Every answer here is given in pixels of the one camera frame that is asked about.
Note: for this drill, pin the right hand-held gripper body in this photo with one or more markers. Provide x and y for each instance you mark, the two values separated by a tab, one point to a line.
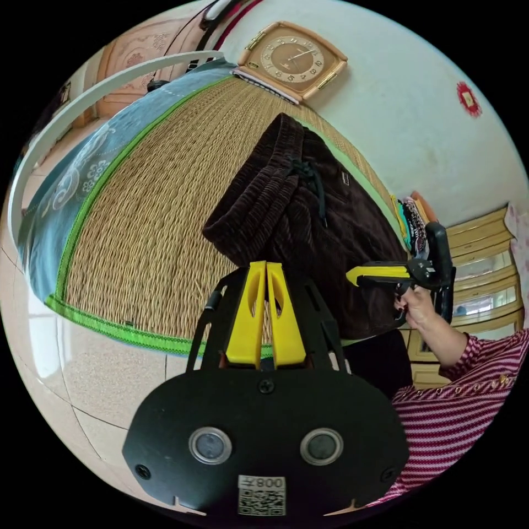
421	275

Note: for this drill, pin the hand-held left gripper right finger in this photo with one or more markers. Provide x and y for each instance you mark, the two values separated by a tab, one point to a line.
289	334

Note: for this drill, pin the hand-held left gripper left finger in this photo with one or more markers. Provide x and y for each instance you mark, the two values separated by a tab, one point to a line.
244	330

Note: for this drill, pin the person's right forearm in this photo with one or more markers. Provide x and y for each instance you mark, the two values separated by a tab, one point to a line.
446	345

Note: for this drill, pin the person's right hand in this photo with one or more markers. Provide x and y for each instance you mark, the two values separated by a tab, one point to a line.
419	308

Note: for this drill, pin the pile of clothes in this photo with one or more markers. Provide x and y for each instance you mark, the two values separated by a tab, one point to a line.
413	225

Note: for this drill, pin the yellow glass-fronted cupboard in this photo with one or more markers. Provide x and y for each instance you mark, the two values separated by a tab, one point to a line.
483	264

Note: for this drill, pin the bed with woven mat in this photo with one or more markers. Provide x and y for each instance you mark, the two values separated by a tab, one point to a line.
157	215

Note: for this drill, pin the person's body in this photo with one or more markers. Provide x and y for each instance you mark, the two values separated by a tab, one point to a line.
446	430

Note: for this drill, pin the carved wooden door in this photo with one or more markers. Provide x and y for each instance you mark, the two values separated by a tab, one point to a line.
140	53

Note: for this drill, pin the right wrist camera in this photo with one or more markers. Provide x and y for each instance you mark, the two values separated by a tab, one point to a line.
440	256

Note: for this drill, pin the square wooden wall clock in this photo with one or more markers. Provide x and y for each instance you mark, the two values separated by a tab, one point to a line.
291	58

